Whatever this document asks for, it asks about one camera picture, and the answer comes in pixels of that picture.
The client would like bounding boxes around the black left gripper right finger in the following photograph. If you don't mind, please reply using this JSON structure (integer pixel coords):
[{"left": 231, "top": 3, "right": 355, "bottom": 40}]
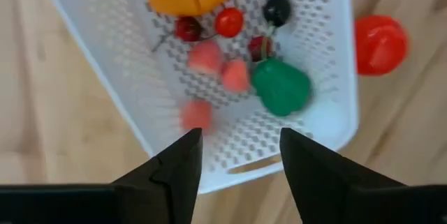
[{"left": 280, "top": 128, "right": 447, "bottom": 224}]

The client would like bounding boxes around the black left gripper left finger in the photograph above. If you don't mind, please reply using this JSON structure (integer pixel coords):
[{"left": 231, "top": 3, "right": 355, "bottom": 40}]
[{"left": 0, "top": 128, "right": 203, "bottom": 224}]

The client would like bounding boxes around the green toy bell pepper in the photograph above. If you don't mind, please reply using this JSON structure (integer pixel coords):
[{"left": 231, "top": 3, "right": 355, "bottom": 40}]
[{"left": 251, "top": 58, "right": 312, "bottom": 117}]

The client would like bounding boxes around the red toy tomato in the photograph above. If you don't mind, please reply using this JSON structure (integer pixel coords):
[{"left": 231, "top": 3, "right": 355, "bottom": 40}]
[{"left": 354, "top": 14, "right": 409, "bottom": 77}]

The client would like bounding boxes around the dark red toy cherry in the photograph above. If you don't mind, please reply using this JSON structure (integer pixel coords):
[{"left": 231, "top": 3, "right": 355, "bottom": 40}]
[
  {"left": 247, "top": 35, "right": 277, "bottom": 63},
  {"left": 150, "top": 15, "right": 217, "bottom": 52}
]

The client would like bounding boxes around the bright red toy cherry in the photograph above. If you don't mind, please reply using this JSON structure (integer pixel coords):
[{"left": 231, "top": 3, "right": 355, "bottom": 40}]
[{"left": 214, "top": 6, "right": 245, "bottom": 38}]

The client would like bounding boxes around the black toy cherry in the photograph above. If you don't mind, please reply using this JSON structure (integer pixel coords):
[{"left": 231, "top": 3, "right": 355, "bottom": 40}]
[{"left": 262, "top": 0, "right": 292, "bottom": 36}]

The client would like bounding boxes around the white perforated plastic basket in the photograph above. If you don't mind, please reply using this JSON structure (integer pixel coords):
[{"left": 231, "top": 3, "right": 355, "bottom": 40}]
[{"left": 34, "top": 0, "right": 360, "bottom": 195}]

